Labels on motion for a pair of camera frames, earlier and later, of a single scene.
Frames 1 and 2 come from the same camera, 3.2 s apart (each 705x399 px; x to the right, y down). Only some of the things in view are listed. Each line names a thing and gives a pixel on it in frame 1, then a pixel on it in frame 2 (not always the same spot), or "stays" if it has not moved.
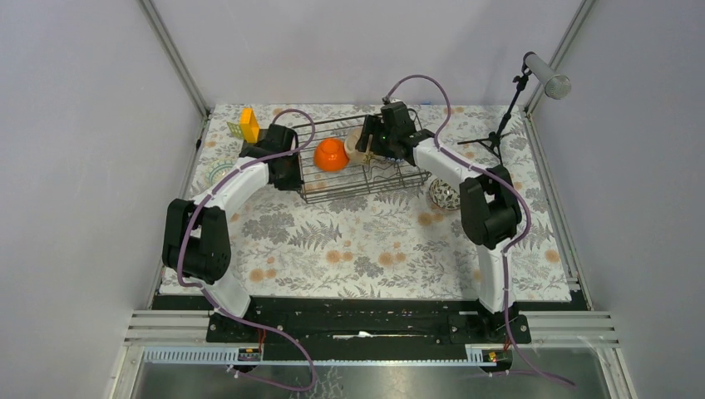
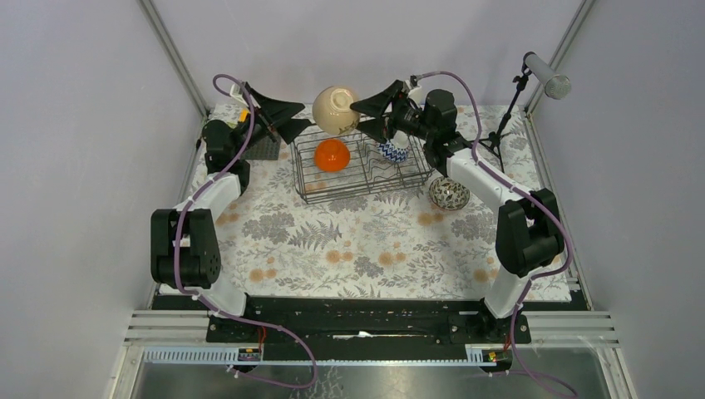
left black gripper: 296,181 → 278,112
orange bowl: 330,155 stays
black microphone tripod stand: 495,138 stays
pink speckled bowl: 444,194 stays
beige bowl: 357,156 → 332,110
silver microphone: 557,86 stays
